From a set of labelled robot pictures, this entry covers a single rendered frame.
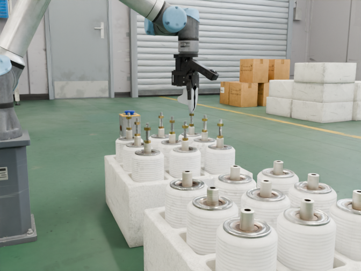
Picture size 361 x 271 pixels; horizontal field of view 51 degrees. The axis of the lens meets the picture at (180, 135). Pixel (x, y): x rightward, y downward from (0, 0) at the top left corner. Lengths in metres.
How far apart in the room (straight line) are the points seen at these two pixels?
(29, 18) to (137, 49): 5.01
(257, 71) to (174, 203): 4.19
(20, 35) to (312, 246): 1.01
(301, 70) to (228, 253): 3.31
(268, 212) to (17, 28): 0.92
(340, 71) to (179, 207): 3.10
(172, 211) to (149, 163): 0.30
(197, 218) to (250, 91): 4.23
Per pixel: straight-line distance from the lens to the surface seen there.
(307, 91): 3.77
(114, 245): 1.13
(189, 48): 1.36
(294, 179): 0.91
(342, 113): 3.83
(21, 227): 1.21
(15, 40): 1.29
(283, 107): 4.03
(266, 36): 7.46
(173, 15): 1.19
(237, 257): 0.59
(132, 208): 1.07
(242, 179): 0.87
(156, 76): 6.38
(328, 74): 3.65
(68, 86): 6.10
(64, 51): 6.09
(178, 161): 1.11
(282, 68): 5.17
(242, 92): 4.80
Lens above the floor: 0.50
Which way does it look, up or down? 10 degrees down
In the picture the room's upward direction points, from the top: straight up
